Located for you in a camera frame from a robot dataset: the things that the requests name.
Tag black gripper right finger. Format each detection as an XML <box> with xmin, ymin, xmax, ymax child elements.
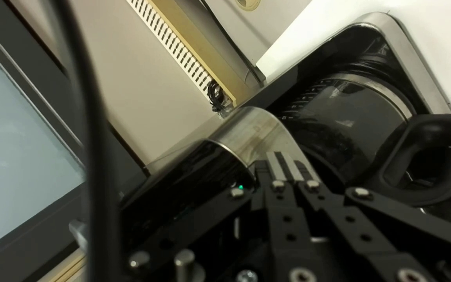
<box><xmin>287</xmin><ymin>151</ymin><xmax>451</xmax><ymax>282</ymax></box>

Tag grey framed window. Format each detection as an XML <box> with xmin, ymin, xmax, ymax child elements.
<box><xmin>0</xmin><ymin>0</ymin><xmax>151</xmax><ymax>282</ymax></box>

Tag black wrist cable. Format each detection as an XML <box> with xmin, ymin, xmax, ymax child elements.
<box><xmin>43</xmin><ymin>0</ymin><xmax>127</xmax><ymax>282</ymax></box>

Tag black and steel coffee maker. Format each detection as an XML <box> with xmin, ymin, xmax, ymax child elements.
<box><xmin>116</xmin><ymin>10</ymin><xmax>451</xmax><ymax>282</ymax></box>

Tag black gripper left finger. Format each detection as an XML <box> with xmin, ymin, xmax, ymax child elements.
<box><xmin>126</xmin><ymin>151</ymin><xmax>314</xmax><ymax>282</ymax></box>

